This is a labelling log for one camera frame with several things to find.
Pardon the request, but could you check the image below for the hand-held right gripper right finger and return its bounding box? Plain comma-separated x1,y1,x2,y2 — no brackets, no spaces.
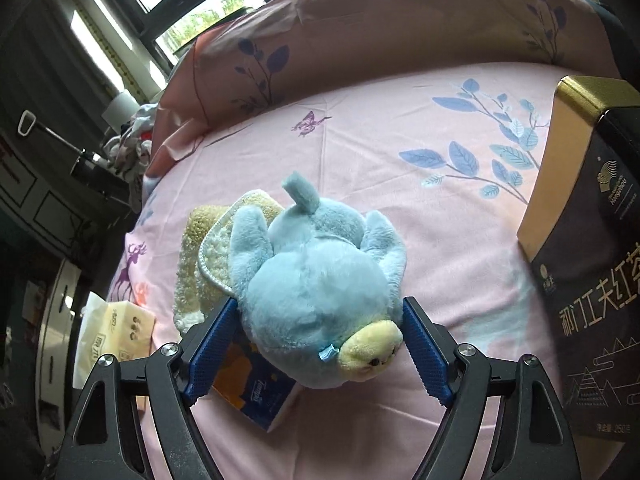
402,296,583,480

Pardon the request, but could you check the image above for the pile of clothes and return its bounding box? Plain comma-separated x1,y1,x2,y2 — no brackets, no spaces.
102,102,162,211

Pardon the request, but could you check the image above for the light blue plush toy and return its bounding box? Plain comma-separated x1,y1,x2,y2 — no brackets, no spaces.
227,172,407,391

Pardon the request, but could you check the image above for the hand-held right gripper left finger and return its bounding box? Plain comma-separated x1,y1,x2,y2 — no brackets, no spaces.
52,297,239,480

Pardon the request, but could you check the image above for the white plastic panel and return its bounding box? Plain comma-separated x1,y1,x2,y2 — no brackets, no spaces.
37,257,84,456

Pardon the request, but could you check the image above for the cream fluffy towel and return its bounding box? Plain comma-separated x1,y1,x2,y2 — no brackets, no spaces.
172,202,238,337

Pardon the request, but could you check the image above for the black framed window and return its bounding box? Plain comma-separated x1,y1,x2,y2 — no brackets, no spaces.
107,0,361,68

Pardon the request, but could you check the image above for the white paper roll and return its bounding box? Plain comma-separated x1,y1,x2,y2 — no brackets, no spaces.
102,91,139,128

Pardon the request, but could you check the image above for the metal rod with handle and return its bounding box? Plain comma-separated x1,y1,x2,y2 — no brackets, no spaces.
17,110,107,167

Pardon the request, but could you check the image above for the pink printed bedsheet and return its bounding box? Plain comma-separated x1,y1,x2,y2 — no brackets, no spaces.
107,0,640,480

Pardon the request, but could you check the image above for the blue orange tissue packet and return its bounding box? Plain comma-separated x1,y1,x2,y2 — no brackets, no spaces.
212,327,299,433

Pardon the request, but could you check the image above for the yellow tissue pack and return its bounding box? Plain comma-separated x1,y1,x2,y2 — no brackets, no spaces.
72,292,157,411

